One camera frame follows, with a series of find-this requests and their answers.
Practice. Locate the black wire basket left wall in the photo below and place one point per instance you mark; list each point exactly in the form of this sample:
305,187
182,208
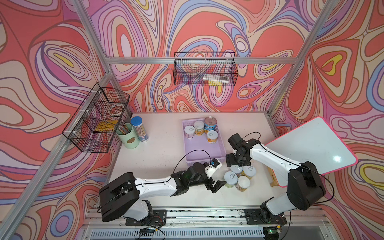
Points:
100,104

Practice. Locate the green label can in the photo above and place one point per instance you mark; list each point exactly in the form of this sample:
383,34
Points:
231,178

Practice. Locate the whiteboard with pink rim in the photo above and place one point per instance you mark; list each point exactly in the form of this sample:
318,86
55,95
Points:
316,142

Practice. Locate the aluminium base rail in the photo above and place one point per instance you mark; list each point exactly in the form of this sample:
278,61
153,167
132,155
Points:
211,223

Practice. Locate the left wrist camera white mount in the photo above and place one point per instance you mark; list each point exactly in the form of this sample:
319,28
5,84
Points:
212,167

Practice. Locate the silver pull tab can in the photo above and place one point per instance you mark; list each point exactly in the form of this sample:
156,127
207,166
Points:
236,169

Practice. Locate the pink label can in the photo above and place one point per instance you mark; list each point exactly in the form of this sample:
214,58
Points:
189,131

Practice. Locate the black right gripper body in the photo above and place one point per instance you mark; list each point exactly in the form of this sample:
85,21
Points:
236,159

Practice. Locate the wooden whiteboard stand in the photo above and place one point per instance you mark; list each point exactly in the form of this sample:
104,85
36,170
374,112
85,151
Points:
274,181

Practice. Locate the orange label can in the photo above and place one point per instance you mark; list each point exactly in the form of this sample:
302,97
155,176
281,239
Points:
212,136

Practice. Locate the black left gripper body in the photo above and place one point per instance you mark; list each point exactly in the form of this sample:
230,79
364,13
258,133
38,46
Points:
202,180

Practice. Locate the purple perforated plastic basket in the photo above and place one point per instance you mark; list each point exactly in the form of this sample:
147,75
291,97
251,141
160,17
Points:
199,150

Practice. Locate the blue lid pencil jar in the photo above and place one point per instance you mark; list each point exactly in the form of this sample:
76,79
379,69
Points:
138,126

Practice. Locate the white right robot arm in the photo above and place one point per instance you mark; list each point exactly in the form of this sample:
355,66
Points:
304,183

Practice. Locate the blue label soup can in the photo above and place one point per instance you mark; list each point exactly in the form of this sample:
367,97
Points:
210,124

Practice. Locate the black wire basket wall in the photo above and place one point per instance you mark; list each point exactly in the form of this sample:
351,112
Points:
100,104
190,67

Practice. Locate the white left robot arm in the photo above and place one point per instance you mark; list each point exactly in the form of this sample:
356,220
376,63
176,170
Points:
127,196

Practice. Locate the green pencil cup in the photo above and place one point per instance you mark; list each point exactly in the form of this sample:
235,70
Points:
127,135

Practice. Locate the yellow item in wire basket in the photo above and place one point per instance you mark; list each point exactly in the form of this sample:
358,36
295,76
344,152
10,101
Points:
108,126

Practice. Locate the markers in wire basket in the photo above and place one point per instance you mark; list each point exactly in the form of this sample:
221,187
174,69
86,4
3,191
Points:
215,80

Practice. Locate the aluminium frame post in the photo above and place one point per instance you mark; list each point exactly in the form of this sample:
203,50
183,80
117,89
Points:
314,32

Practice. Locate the black wire basket back wall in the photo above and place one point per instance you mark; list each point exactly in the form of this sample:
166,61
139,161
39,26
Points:
190,67

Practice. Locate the beige lid can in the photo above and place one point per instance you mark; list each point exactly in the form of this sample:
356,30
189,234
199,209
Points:
243,183

